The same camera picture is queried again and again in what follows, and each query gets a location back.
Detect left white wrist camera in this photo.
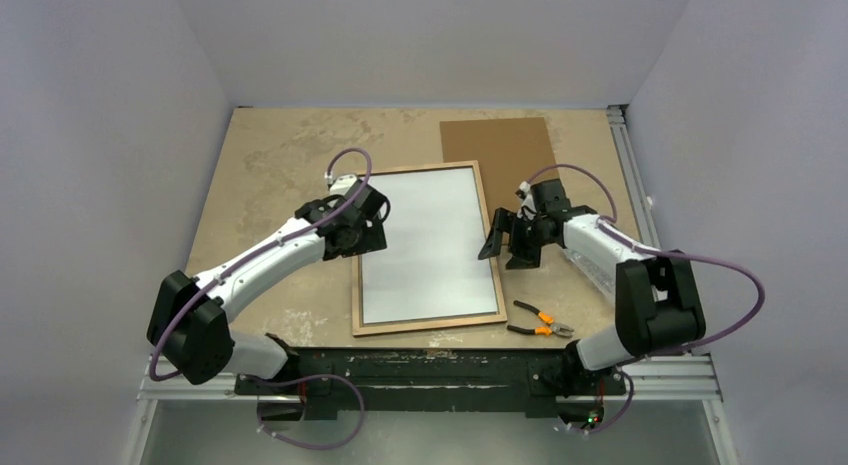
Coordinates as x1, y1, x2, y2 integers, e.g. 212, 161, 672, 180
324, 173, 359, 195

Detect aluminium rail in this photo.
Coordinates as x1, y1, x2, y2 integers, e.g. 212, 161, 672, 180
606, 104, 679, 251
135, 356, 722, 401

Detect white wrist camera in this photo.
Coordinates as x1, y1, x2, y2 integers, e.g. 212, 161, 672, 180
515, 181, 532, 204
324, 173, 359, 195

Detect printed photo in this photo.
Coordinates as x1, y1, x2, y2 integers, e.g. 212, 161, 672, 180
357, 167, 499, 327

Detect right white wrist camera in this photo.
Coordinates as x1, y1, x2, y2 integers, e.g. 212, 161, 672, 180
515, 181, 532, 204

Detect aluminium rail front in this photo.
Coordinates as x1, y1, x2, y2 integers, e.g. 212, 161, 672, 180
135, 356, 722, 401

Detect black wooden picture frame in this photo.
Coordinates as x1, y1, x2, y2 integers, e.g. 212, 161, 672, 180
349, 160, 509, 338

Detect aluminium rail right side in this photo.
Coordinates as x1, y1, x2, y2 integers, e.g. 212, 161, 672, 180
606, 104, 679, 251

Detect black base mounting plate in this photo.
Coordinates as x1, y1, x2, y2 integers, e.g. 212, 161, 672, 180
235, 347, 626, 420

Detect orange handled pliers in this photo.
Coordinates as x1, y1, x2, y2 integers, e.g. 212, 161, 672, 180
506, 300, 575, 338

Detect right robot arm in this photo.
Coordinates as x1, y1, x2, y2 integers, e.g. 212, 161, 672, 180
478, 179, 706, 392

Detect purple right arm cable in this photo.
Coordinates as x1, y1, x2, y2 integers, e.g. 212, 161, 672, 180
523, 163, 766, 437

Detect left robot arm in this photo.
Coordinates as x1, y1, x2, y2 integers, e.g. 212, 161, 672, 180
146, 176, 391, 394

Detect brown cardboard backing board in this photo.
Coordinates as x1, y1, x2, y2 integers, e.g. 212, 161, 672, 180
440, 117, 556, 216

